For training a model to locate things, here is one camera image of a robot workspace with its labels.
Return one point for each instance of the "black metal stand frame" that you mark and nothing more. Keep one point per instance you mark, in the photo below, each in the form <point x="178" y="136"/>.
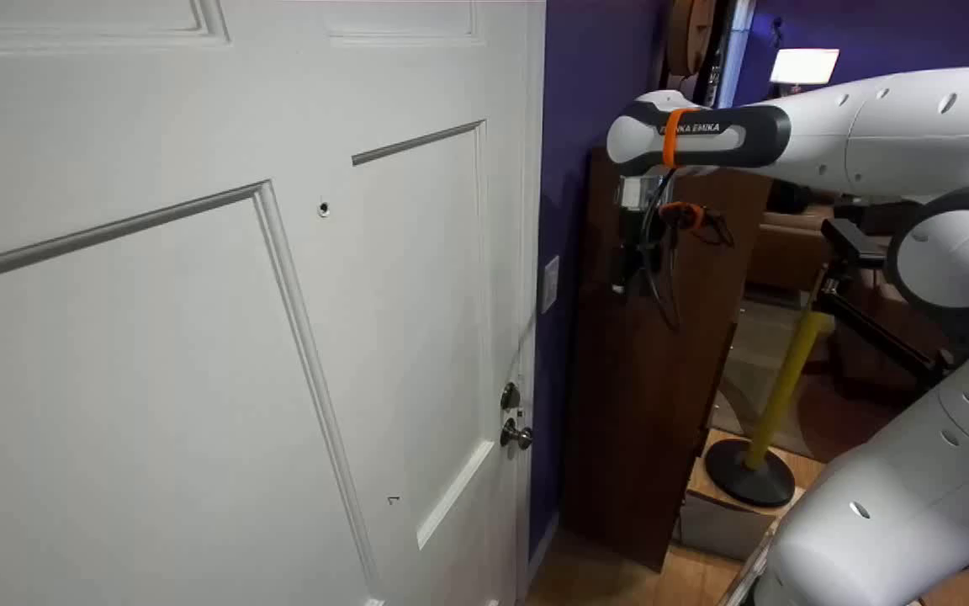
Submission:
<point x="860" y="303"/>

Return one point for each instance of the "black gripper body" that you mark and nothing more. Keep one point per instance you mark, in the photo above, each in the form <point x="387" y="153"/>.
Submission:
<point x="627" y="229"/>

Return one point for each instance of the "white panel door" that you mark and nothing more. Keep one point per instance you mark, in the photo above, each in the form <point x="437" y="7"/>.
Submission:
<point x="169" y="337"/>

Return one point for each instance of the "brown cardboard box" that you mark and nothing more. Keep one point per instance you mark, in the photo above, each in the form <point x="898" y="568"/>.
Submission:
<point x="790" y="257"/>

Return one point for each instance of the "dark brown wooden cabinet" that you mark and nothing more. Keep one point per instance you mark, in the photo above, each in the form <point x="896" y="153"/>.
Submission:
<point x="640" y="424"/>

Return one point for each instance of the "low wooden platform box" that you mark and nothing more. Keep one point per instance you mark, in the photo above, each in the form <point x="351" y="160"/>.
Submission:
<point x="720" y="523"/>

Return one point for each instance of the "metal door knob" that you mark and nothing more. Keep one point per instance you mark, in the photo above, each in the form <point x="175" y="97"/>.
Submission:
<point x="516" y="434"/>

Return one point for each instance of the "metal deadbolt lock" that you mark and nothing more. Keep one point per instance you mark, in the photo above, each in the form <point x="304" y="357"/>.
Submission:
<point x="508" y="396"/>

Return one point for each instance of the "bright monitor screen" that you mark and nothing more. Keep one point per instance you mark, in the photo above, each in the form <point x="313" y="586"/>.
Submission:
<point x="805" y="65"/>

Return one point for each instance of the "yellow pole with black base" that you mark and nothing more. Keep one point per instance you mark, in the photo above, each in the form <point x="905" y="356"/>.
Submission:
<point x="781" y="390"/>

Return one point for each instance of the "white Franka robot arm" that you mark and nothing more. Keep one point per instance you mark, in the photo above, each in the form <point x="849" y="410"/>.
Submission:
<point x="898" y="123"/>

